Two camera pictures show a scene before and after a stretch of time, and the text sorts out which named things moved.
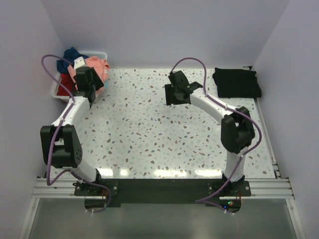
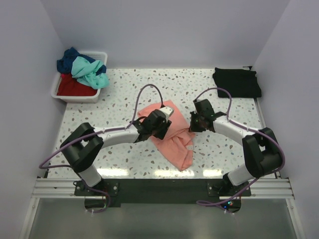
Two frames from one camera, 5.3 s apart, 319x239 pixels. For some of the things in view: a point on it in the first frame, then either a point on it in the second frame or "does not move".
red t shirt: x=67 y=81 does not move
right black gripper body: x=171 y=96 -> x=196 y=124
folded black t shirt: x=236 y=83 does not move
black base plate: x=100 y=193 does not move
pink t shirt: x=100 y=66 -> x=177 y=144
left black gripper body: x=96 y=83 -> x=160 y=132
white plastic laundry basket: x=54 y=91 does not move
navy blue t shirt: x=71 y=55 does not move
